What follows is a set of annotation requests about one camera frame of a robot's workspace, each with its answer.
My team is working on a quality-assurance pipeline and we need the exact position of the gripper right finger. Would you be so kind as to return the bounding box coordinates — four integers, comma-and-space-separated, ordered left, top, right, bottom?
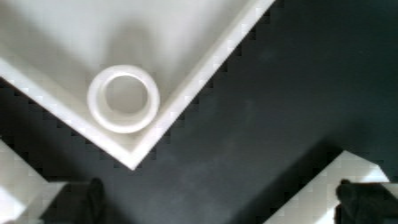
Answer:
334, 179, 398, 224

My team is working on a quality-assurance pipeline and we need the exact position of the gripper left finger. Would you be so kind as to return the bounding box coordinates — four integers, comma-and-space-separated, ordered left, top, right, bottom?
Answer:
41, 178, 105, 224

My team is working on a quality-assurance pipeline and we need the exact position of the white square tabletop tray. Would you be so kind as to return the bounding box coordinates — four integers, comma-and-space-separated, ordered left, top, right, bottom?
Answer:
0, 0, 275, 168

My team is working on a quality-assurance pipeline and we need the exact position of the white U-shaped fence wall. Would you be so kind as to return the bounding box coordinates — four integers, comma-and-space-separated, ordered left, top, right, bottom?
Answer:
0, 140, 389, 224

